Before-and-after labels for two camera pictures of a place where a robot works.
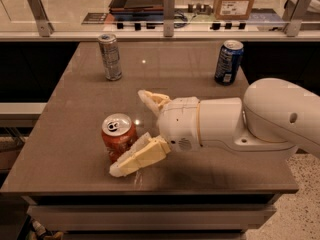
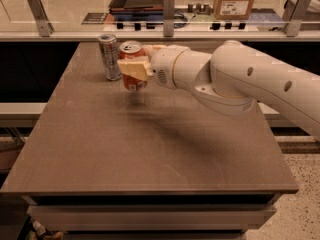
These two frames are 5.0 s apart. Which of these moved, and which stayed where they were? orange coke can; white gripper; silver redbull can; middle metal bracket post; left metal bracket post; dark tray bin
Moved: white gripper; orange coke can
Stayed: middle metal bracket post; dark tray bin; silver redbull can; left metal bracket post
